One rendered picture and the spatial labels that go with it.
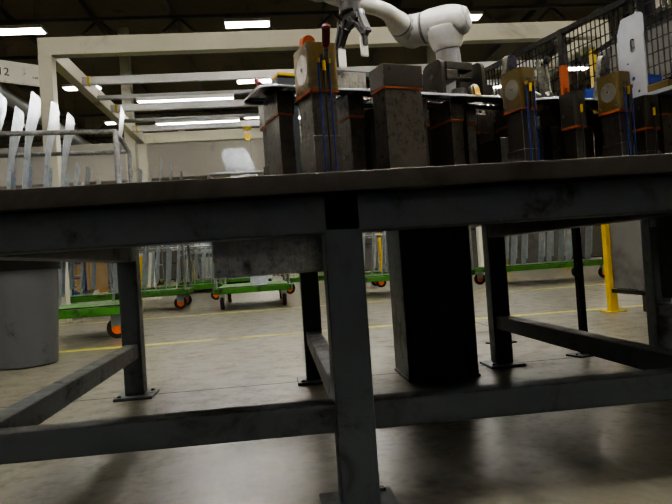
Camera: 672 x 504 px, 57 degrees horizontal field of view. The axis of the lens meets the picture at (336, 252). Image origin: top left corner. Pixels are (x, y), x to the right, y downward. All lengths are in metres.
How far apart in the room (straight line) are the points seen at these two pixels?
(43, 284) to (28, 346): 0.39
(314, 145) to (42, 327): 3.03
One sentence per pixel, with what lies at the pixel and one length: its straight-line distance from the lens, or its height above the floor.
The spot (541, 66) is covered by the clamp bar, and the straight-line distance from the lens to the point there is 2.51.
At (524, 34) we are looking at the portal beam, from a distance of 9.01.
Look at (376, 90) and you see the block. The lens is 1.72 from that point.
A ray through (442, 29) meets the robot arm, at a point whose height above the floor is 1.44.
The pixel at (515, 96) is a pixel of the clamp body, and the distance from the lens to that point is 1.93.
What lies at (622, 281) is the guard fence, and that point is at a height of 0.23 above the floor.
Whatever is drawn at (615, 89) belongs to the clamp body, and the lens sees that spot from 2.15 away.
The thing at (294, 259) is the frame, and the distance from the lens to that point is 1.52.
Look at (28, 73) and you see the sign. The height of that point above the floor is 4.32.
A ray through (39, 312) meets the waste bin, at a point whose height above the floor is 0.33.
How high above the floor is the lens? 0.52
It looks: 1 degrees up
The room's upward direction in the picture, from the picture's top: 4 degrees counter-clockwise
